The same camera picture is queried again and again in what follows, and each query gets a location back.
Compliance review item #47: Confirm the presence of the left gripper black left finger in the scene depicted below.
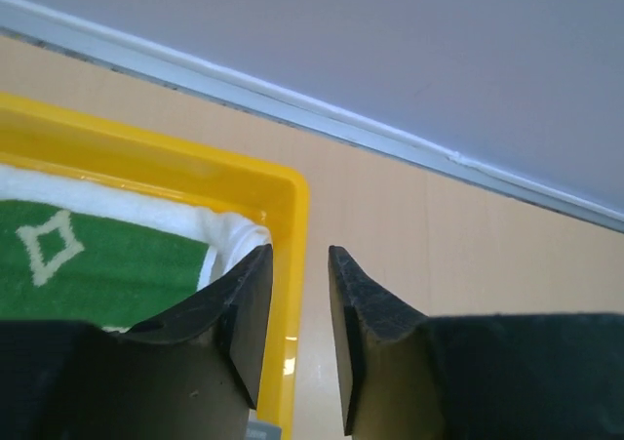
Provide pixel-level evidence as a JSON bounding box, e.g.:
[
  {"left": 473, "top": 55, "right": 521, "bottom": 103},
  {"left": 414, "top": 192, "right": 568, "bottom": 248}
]
[{"left": 1, "top": 245, "right": 273, "bottom": 439}]

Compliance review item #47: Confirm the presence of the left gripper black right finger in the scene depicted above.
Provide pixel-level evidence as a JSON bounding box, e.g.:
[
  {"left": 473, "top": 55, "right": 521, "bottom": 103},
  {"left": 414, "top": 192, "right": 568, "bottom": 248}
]
[{"left": 328, "top": 246, "right": 623, "bottom": 439}]

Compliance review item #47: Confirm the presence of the white terry towel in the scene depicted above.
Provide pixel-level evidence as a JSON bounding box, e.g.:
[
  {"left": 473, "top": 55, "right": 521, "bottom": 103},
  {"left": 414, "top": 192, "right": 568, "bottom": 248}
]
[{"left": 1, "top": 166, "right": 270, "bottom": 294}]

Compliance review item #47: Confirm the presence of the green frog pattern towel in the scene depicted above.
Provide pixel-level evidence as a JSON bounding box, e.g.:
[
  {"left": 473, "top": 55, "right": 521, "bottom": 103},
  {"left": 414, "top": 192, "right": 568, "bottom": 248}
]
[{"left": 1, "top": 200, "right": 210, "bottom": 328}]

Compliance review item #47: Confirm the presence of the yellow plastic tray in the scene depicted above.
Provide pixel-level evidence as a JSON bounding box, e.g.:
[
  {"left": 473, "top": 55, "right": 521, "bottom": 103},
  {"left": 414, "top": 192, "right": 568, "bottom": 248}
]
[{"left": 1, "top": 93, "right": 309, "bottom": 439}]

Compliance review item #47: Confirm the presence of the aluminium rail back edge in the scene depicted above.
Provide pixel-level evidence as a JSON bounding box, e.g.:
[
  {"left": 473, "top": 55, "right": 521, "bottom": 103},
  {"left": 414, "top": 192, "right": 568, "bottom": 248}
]
[{"left": 1, "top": 0, "right": 623, "bottom": 231}]

